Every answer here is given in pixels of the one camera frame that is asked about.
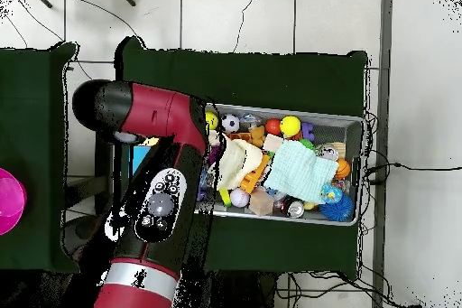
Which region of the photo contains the mint green cloth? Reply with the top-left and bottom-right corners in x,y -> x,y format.
263,139 -> 340,205

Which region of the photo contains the wooden box with three holes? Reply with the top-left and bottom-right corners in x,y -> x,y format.
130,135 -> 162,179

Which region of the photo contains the grey mesh bin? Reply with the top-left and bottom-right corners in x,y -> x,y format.
196,101 -> 365,227

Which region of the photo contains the cream cloth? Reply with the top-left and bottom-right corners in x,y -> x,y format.
216,137 -> 264,191

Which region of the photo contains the small soccer ball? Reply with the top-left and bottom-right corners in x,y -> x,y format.
219,113 -> 241,135

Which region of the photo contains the yellow ball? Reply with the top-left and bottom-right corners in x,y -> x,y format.
279,115 -> 301,138
205,110 -> 219,131

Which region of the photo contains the small red ball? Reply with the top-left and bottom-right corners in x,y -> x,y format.
264,118 -> 282,136

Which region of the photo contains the wooden cube block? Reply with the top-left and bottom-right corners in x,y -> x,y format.
248,188 -> 275,216

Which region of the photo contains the globe print ball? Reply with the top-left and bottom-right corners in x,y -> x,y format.
320,183 -> 343,205

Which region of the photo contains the small orange basketball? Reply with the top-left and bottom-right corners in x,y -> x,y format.
333,157 -> 352,180

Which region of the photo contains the blue spiky ball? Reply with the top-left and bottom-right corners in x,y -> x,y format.
318,193 -> 356,223

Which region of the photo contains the grey floor base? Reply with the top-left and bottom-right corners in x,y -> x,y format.
63,213 -> 109,255

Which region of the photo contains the dark green side table cloth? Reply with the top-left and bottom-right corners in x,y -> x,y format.
0,41 -> 83,274

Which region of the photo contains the pink plastic bowl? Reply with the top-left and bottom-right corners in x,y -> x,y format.
0,167 -> 29,236

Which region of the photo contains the black frame between tables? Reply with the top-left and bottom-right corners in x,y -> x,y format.
94,134 -> 115,217

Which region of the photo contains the thin black floor wire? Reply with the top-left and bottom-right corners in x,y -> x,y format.
232,0 -> 263,54

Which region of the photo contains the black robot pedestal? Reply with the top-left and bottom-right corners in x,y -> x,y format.
205,270 -> 279,308

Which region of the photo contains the black power cable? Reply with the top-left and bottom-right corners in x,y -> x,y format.
364,161 -> 462,186

